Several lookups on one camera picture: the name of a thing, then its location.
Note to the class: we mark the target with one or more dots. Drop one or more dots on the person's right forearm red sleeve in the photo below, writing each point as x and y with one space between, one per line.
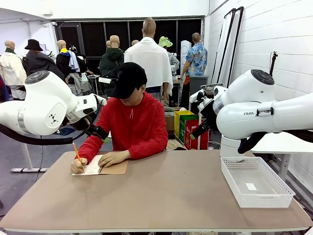
94 147

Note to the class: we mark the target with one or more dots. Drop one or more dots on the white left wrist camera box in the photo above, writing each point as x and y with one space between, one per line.
100 99

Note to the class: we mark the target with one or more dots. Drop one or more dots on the white tower fan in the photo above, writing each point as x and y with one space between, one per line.
185 51

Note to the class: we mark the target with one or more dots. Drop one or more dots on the white head-mounted camera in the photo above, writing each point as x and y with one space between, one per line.
105 80

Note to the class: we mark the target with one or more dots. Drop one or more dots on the yellow pencil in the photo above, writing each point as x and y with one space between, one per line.
76 151

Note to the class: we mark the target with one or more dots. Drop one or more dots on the bare beige mannequin head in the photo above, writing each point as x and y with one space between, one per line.
108 44
135 42

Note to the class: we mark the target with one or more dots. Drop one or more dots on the white stand foot bar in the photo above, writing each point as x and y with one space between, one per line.
29 169

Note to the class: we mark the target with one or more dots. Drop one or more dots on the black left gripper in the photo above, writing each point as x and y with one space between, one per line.
97 132

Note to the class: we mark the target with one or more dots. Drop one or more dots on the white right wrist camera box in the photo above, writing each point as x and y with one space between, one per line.
195 96

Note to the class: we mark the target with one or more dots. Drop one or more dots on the round metal stool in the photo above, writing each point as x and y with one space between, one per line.
93 77

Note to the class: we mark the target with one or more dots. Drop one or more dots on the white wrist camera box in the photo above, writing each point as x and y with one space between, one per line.
100 99
195 96

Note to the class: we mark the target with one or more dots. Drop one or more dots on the black tripod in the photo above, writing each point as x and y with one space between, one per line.
274 63

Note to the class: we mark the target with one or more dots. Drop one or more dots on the black framed white panel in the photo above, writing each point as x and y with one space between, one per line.
223 54
238 44

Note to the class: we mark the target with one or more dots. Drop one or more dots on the person's right hand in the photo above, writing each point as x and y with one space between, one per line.
78 167

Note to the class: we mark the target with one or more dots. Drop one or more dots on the person's left forearm red sleeve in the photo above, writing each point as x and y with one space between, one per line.
146 149

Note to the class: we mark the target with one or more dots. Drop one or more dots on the brown spiral notebook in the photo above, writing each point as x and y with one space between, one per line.
117 168

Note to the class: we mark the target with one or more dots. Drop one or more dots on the mannequin in cream jacket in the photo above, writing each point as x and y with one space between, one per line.
11 66

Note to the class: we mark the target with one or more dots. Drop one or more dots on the red paper bag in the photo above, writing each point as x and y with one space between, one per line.
200 142

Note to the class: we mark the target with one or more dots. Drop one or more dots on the person torso red hoodie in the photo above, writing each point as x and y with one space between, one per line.
137 124

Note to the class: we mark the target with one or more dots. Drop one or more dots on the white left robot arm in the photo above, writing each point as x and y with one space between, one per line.
44 102

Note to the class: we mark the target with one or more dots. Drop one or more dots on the white perforated plastic basket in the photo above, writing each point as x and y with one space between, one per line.
244 195

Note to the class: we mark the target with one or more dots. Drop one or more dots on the mannequin with green hat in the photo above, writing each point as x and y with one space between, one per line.
165 41

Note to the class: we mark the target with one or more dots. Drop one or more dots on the yellow green box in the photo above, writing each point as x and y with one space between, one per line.
182 122

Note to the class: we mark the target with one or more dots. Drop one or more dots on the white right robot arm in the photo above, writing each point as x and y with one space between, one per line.
244 117

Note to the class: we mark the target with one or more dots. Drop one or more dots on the person's left hand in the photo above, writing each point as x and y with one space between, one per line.
115 157

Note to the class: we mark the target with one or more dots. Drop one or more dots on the small white paper slip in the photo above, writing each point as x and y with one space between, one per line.
251 186

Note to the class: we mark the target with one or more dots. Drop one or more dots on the mannequin with black hat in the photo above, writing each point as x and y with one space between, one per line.
39 61

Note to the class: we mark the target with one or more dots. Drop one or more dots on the grey bin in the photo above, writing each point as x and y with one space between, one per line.
198 84

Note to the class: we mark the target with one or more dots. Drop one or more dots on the white side table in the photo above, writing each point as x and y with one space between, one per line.
281 144

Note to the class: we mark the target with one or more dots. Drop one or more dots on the mannequin with yellow scarf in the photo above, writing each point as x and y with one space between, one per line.
64 63

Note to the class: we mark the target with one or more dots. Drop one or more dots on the mannequin in white cape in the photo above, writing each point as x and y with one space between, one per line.
149 58

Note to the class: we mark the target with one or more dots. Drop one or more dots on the black baseball cap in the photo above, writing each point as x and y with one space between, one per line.
129 78

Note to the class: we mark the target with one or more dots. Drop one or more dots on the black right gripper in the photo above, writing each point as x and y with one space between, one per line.
204 126

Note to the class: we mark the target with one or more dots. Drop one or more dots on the hanging grey jacket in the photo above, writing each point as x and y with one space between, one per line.
77 84

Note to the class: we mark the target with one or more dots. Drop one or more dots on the mannequin in dark green hoodie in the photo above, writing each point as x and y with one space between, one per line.
111 61

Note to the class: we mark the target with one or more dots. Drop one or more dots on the brown cardboard box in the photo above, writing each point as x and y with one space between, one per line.
169 123

